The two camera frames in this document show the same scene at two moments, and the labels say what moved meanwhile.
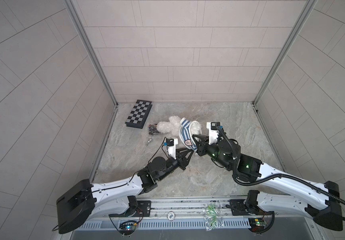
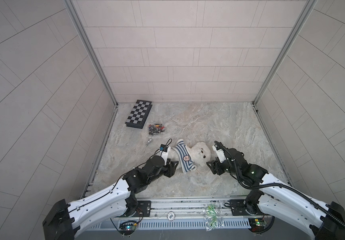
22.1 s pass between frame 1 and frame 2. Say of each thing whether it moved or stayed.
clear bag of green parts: stayed
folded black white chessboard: stayed
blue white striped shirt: moved
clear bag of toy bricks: stayed
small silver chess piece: stayed
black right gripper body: moved
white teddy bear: moved
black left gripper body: moved
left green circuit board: stayed
